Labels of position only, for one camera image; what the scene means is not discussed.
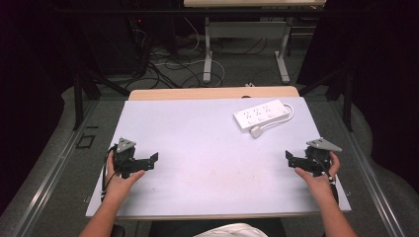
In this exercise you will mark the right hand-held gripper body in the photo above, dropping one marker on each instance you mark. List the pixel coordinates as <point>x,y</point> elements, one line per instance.
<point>318,158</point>

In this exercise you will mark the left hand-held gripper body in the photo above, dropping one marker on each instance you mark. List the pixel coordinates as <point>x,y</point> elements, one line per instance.
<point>124,157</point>

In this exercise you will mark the white power plug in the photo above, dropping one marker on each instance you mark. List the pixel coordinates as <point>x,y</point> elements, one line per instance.
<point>255,132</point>

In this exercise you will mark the white power strip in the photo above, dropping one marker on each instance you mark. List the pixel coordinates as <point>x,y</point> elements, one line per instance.
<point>262,115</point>

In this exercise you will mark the person's right hand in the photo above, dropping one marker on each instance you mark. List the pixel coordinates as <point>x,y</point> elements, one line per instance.
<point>319,186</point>

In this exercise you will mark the person's left hand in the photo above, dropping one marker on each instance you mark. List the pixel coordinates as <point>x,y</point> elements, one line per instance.
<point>119,186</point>

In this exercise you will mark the lavender table mat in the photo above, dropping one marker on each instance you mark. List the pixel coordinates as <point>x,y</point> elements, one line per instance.
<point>204,158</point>

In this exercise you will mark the black metal stand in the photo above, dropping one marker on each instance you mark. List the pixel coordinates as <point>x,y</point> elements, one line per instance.
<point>346,98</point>
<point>80,98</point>

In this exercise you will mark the person's dark trousers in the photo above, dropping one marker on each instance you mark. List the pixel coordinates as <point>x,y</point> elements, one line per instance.
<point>171,228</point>

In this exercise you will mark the wooden table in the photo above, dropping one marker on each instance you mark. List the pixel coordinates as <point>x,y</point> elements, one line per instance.
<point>197,93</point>

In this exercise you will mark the person's white garment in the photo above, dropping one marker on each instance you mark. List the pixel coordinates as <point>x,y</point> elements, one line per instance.
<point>232,231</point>

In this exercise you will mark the white-legged desk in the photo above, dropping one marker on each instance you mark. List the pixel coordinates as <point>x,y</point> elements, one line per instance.
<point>247,29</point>

